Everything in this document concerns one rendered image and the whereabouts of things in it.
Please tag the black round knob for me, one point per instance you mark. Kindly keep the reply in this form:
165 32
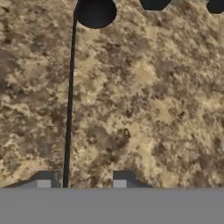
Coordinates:
216 5
155 4
95 12

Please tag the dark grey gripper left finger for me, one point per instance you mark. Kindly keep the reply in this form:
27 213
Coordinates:
46 177

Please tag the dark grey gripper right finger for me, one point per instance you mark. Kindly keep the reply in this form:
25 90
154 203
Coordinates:
124 177

